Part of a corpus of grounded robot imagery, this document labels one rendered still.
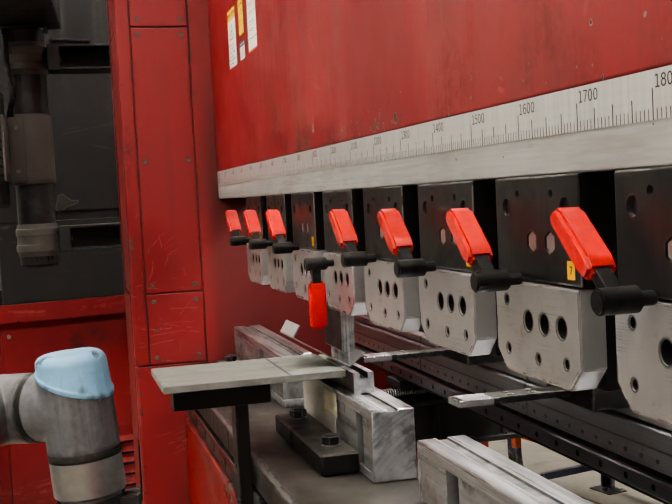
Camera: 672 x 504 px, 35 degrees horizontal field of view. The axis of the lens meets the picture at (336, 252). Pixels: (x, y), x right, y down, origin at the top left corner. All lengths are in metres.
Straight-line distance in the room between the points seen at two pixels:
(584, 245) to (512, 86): 0.22
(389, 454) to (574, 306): 0.64
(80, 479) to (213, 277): 1.36
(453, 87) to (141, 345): 1.53
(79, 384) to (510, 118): 0.51
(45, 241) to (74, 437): 1.86
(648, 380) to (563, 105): 0.22
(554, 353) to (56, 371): 0.52
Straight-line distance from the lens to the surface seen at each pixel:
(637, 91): 0.72
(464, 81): 0.99
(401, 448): 1.41
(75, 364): 1.10
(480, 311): 0.98
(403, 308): 1.17
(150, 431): 2.46
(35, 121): 2.95
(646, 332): 0.72
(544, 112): 0.84
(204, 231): 2.42
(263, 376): 1.52
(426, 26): 1.08
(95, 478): 1.12
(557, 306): 0.83
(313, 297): 1.43
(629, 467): 1.33
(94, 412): 1.11
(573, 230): 0.72
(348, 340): 1.57
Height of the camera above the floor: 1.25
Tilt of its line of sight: 3 degrees down
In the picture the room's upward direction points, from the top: 3 degrees counter-clockwise
